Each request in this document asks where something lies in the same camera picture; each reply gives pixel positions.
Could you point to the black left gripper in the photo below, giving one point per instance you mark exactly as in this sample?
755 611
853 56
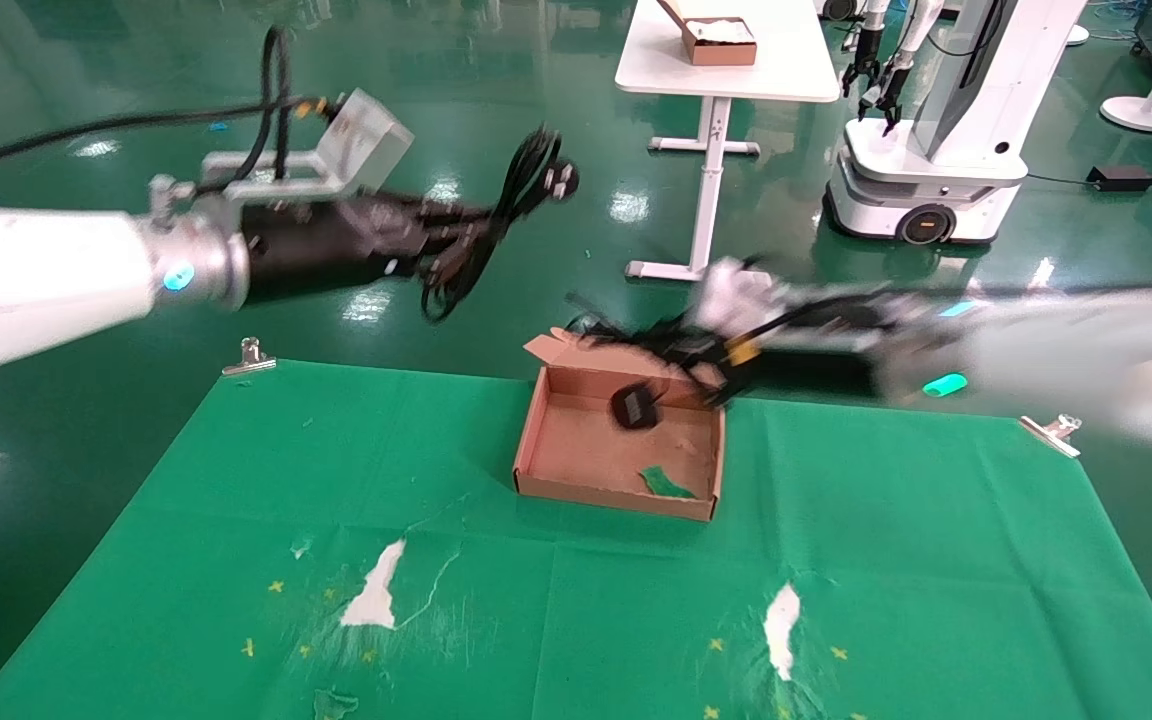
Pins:
326 245

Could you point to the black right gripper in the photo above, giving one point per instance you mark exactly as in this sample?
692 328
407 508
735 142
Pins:
816 350

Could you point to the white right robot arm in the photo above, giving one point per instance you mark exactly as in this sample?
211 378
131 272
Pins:
1066 350

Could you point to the open brown cardboard box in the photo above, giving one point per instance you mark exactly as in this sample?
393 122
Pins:
586 455

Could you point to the small brown box with white contents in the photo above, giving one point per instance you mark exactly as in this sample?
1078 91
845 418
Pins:
721 45

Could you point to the green paper scrap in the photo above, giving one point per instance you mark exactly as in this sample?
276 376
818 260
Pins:
666 485

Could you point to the metal cloth clip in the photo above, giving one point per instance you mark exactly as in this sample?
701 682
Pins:
1054 432
250 360

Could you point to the white table with legs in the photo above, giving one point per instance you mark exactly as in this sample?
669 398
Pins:
786 60

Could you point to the background robot black gripper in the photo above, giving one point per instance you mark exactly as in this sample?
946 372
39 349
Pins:
888 95
861 65

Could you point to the white wheeled background robot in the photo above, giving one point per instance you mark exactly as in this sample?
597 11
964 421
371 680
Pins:
966 110

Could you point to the black power brick on floor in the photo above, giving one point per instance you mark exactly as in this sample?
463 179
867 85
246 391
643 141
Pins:
1120 179

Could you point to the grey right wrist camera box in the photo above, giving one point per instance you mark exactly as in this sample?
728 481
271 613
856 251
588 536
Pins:
736 295

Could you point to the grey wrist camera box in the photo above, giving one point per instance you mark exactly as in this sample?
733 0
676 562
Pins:
361 140
736 295

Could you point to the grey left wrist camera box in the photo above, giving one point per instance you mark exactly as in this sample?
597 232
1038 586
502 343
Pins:
361 140

